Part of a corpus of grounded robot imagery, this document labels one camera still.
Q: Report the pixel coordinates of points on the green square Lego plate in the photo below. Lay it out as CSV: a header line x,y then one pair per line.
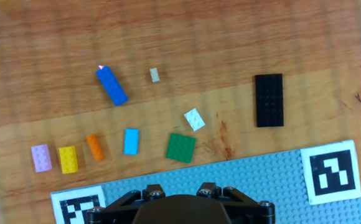
x,y
180,148

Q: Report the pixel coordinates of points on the grey Lego baseplate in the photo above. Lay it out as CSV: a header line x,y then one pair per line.
x,y
246,186

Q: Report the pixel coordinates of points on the black white marker tag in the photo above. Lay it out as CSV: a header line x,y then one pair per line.
x,y
331,171
62,196

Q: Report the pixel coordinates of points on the black Lego plate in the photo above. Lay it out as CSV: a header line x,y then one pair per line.
x,y
269,99

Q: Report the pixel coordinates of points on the yellow Lego brick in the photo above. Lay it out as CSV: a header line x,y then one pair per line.
x,y
68,159

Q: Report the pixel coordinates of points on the tiny beige Lego brick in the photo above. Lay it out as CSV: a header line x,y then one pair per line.
x,y
154,75

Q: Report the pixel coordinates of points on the white Lego brick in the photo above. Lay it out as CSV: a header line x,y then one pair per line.
x,y
195,119

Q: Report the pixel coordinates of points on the long blue Lego brick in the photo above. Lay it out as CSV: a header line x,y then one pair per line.
x,y
112,86

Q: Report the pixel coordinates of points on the pink Lego brick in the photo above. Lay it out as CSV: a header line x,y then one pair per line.
x,y
41,158

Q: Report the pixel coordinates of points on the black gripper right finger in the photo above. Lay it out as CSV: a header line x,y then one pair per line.
x,y
246,207

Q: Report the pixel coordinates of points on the wood grain table mat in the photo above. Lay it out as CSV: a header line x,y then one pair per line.
x,y
199,37

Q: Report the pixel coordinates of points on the cyan Lego brick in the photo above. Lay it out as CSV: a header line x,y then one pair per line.
x,y
131,142

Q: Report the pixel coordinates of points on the orange Lego brick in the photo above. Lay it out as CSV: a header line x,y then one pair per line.
x,y
95,147

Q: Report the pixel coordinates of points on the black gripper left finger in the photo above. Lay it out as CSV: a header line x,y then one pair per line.
x,y
115,205

